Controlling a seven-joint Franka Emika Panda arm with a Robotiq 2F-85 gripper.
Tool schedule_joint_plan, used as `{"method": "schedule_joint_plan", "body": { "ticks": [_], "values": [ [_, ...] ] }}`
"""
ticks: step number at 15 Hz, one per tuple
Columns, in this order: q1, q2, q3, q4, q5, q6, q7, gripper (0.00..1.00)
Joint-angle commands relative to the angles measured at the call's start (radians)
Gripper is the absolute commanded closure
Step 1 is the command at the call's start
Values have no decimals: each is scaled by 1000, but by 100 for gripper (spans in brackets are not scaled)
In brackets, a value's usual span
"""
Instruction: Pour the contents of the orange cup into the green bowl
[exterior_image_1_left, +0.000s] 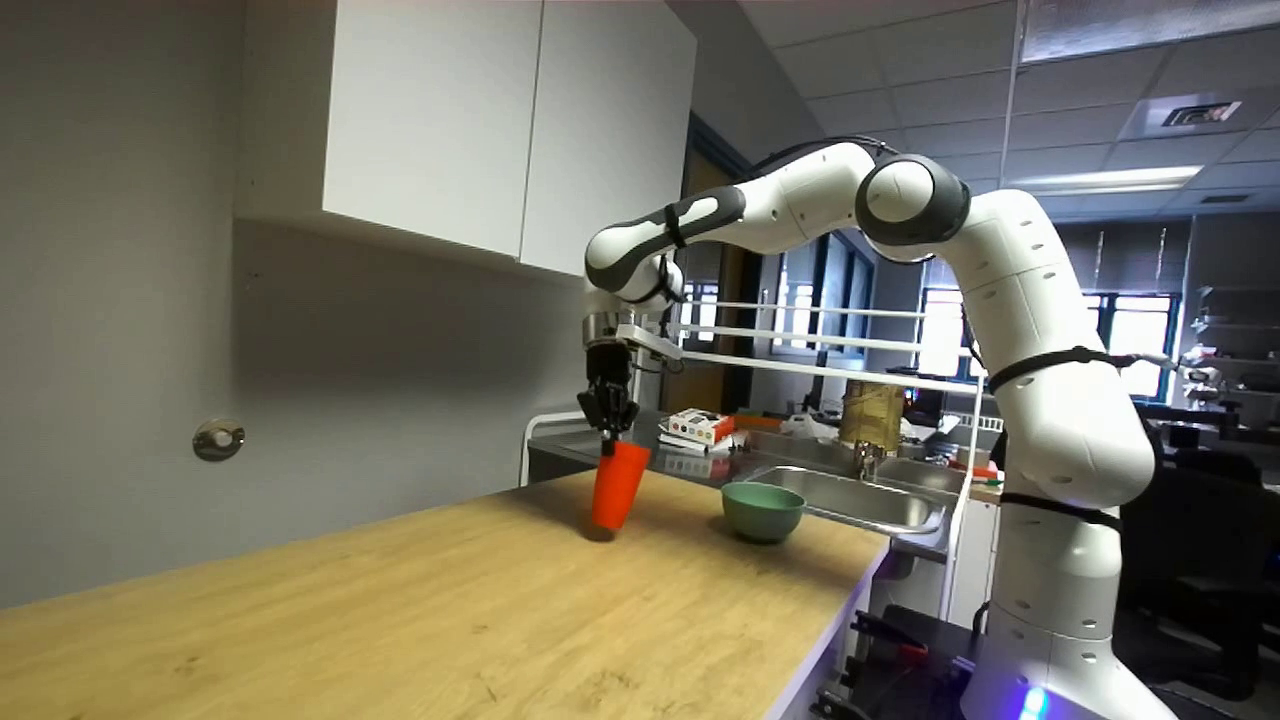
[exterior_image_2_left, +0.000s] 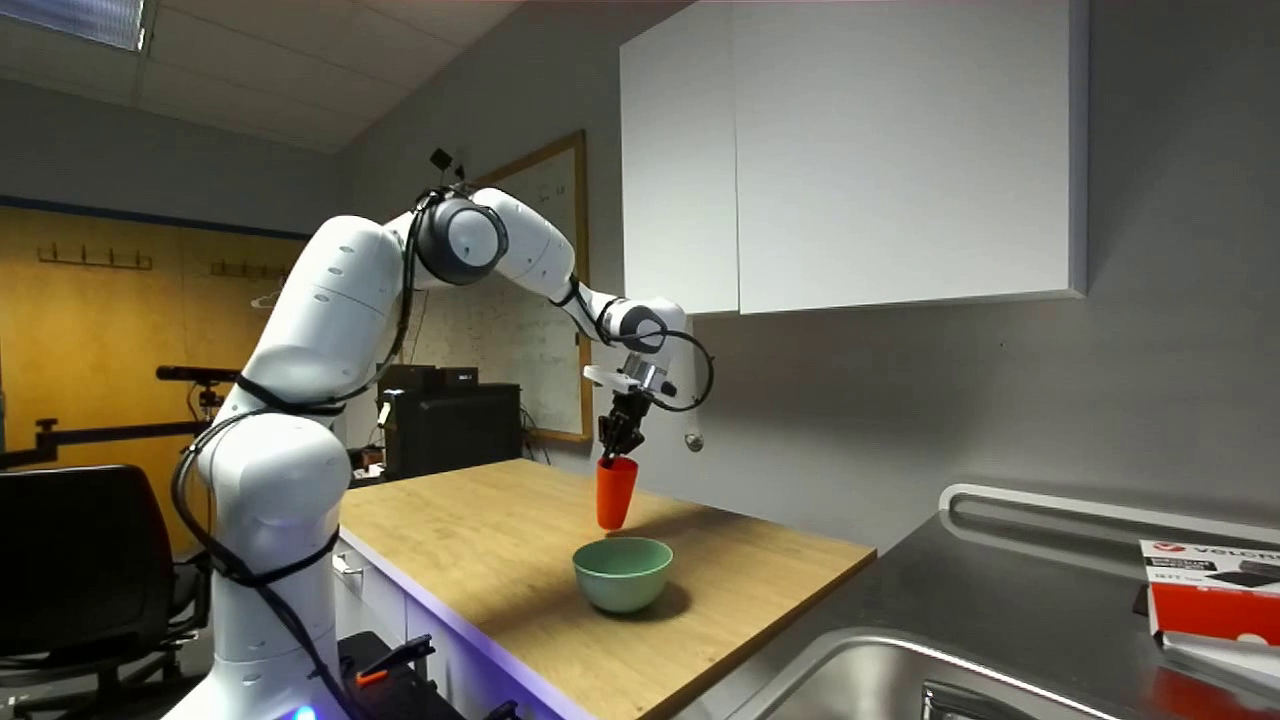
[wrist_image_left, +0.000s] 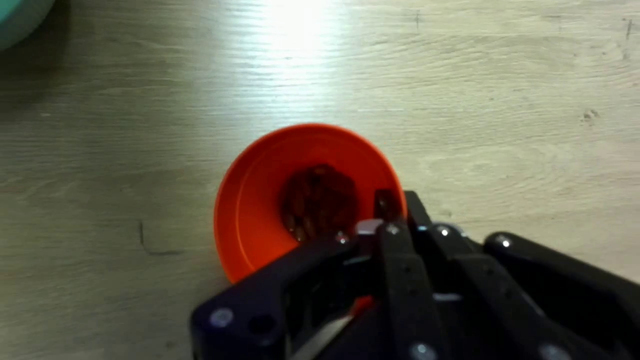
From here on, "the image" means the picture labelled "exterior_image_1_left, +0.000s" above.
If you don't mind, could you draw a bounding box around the red and black clamp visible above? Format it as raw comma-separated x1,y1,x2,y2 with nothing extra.
850,610,931,663

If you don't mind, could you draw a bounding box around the white rack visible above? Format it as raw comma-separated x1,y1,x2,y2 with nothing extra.
664,297,988,623

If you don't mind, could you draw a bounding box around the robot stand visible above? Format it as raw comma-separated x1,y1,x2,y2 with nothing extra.
808,603,1183,720

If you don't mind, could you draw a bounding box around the ceiling light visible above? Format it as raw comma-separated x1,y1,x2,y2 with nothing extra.
1004,165,1207,197

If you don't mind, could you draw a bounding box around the white wall cabinet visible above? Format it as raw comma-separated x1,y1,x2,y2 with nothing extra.
235,0,698,280

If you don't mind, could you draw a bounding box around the steel sink unit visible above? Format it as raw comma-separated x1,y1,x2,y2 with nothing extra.
519,408,1004,626

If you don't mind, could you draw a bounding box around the orange plastic cup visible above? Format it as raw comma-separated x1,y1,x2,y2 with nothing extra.
590,440,653,532

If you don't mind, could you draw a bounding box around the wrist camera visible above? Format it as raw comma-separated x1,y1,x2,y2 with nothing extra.
614,323,687,364

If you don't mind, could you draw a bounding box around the white and red box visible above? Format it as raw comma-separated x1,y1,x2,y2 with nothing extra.
666,408,737,447

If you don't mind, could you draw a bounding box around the golden transparent container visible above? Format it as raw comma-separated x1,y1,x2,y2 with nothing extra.
839,380,907,450

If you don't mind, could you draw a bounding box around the steel sink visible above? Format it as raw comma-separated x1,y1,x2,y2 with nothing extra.
745,465,951,536

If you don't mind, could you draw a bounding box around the round metal wall knob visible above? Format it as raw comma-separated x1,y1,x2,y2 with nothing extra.
192,418,247,463

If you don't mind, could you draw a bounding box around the ceiling vent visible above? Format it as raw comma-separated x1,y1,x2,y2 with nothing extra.
1118,90,1273,142

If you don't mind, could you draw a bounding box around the green bowl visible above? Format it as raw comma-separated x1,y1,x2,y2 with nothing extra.
721,482,807,545

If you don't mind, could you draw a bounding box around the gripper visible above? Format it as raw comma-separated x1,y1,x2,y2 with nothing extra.
576,340,641,458

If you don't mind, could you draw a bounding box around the window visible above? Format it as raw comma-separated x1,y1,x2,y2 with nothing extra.
917,287,1183,404

